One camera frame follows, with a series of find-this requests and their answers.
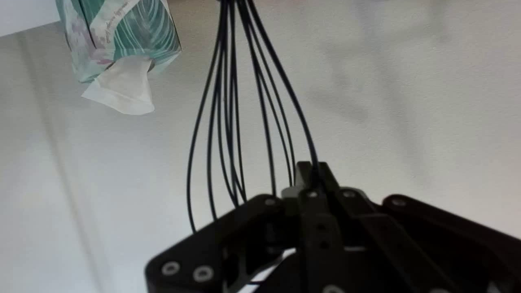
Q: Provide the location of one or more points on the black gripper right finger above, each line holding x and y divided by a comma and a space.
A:
352, 244

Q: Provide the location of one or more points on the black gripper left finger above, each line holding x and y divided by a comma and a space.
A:
229, 252

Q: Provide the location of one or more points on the green patterned tissue box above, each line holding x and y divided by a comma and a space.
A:
118, 45

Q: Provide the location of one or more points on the black wire whisk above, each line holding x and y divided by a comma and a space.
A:
250, 122

